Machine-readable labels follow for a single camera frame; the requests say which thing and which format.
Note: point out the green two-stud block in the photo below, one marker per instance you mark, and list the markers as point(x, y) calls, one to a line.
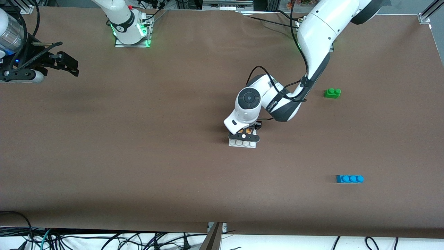
point(332, 93)

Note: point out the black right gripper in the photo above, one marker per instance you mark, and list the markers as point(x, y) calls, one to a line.
point(37, 56)

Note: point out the yellow two-stud block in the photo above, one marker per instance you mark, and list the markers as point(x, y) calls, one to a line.
point(248, 131)

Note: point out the white power strip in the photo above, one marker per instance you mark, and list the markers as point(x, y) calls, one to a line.
point(225, 7)

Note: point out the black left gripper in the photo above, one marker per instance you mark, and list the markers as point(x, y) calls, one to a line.
point(258, 125)

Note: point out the blue three-stud block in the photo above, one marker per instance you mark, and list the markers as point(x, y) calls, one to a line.
point(349, 179)

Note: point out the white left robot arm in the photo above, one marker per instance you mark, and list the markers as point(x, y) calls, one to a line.
point(322, 27)

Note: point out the aluminium corner profile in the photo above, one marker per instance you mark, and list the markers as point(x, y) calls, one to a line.
point(424, 17)
point(27, 8)

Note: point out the white studded base plate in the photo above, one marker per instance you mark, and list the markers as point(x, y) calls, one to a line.
point(239, 144)

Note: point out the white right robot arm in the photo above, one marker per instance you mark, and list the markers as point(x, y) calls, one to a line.
point(121, 17)

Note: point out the brown table cover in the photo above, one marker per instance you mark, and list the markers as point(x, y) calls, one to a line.
point(138, 139)

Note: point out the aluminium frame post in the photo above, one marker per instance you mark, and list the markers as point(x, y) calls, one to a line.
point(212, 239)

